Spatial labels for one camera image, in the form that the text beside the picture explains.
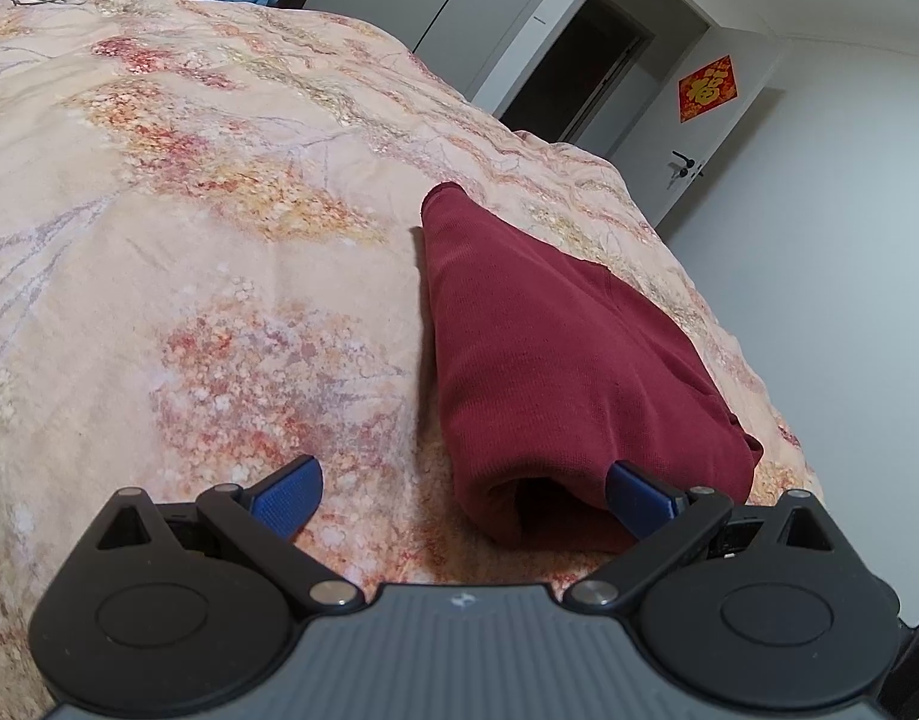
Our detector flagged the dark red garment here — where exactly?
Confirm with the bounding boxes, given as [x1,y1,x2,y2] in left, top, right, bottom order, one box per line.
[419,181,765,547]

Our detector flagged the floral peach blanket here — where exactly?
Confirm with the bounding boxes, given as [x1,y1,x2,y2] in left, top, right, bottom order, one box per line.
[0,0,825,691]

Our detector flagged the white wardrobe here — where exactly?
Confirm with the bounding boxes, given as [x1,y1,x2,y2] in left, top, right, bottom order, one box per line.
[302,0,626,103]

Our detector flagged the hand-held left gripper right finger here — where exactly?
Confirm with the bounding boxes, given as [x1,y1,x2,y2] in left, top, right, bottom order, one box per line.
[563,460,840,614]

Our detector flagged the red door decoration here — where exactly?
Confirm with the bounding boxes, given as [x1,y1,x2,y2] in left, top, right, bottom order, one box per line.
[678,55,740,124]

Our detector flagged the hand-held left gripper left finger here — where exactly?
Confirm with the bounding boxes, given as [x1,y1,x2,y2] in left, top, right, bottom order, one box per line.
[92,456,367,614]

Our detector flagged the white door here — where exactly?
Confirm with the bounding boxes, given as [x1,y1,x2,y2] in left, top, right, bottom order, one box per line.
[572,22,788,235]

